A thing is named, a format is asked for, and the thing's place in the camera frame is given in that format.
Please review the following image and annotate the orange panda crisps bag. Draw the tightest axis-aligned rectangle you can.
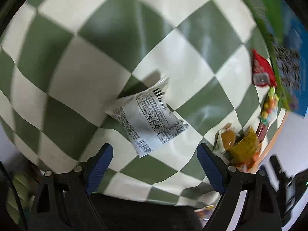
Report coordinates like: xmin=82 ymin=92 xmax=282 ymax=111
xmin=194 ymin=204 xmax=217 ymax=222

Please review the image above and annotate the yellow snack packet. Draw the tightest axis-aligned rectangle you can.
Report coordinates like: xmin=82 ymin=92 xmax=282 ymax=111
xmin=228 ymin=126 xmax=259 ymax=164

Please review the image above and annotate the colourful candy bag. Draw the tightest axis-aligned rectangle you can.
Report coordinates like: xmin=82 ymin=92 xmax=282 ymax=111
xmin=259 ymin=87 xmax=280 ymax=125

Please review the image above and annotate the black white snack packet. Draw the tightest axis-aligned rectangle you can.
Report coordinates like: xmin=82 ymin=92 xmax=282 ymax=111
xmin=104 ymin=76 xmax=188 ymax=157

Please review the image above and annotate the small red candy packet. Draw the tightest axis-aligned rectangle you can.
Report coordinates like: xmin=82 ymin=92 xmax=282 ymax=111
xmin=252 ymin=49 xmax=277 ymax=87

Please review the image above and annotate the orange snack packet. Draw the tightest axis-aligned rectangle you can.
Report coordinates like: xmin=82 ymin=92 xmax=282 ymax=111
xmin=235 ymin=150 xmax=260 ymax=173

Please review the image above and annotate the braised egg packet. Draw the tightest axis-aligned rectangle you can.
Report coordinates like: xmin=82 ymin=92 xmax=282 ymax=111
xmin=213 ymin=123 xmax=238 ymax=155

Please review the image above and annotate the dark red snack packet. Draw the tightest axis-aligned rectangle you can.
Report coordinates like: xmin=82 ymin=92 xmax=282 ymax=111
xmin=256 ymin=122 xmax=268 ymax=143

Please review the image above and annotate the green white checkered mat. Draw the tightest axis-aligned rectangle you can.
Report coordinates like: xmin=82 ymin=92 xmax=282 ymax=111
xmin=1 ymin=0 xmax=268 ymax=207

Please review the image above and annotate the cardboard milk box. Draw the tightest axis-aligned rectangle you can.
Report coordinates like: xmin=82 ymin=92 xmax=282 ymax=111
xmin=243 ymin=0 xmax=307 ymax=117

